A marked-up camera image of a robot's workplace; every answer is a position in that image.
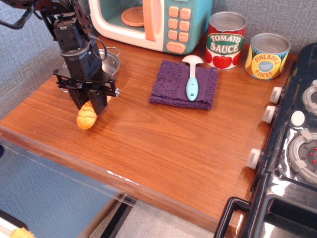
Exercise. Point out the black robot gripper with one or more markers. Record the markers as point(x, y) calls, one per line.
point(84, 69)

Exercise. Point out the toy microwave oven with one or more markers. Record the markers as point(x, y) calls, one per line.
point(171, 26)

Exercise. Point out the pineapple slices can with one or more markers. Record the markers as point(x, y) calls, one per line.
point(267, 56)

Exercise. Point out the yellow toy chicken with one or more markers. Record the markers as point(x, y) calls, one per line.
point(86, 117)

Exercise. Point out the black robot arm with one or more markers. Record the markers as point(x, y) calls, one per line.
point(83, 76)

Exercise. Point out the tomato sauce can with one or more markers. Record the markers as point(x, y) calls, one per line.
point(225, 38)

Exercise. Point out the orange object at corner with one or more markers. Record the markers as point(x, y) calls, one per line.
point(21, 233)

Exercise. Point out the orange toy plate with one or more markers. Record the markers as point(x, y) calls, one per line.
point(133, 16)

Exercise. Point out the purple folded towel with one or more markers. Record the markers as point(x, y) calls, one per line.
point(171, 82)

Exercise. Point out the white and blue toy ladle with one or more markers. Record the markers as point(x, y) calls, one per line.
point(192, 87)

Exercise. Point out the black toy stove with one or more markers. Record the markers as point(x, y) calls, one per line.
point(283, 200)

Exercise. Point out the small steel pot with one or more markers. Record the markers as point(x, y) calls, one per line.
point(111, 63)

